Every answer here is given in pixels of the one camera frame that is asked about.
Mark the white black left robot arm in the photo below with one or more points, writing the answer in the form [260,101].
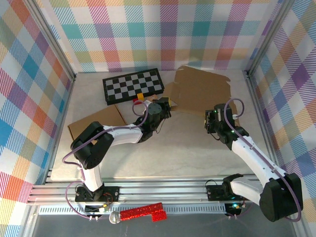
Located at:
[123,135]

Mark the aluminium frame post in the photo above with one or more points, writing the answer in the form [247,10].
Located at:
[54,39]
[268,37]

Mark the brown cardboard mailer box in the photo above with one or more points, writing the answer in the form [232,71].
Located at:
[98,118]
[202,91]

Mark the small controller board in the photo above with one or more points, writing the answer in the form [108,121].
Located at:
[103,209]
[233,206]

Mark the red glitter block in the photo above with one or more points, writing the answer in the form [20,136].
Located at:
[138,212]

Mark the black grey checkerboard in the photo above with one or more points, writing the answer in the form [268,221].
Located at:
[123,86]

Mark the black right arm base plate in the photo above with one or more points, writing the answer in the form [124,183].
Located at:
[213,193]

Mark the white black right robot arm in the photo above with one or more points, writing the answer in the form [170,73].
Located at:
[254,155]

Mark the small printed wooden block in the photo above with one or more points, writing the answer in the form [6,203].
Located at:
[151,98]

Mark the aluminium front frame rail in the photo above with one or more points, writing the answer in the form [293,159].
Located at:
[160,190]

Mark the yellow toy brick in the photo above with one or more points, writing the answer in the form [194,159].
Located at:
[140,96]

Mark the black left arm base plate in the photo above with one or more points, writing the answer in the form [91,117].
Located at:
[112,195]

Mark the silver glitter ball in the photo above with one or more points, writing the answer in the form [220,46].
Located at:
[115,218]

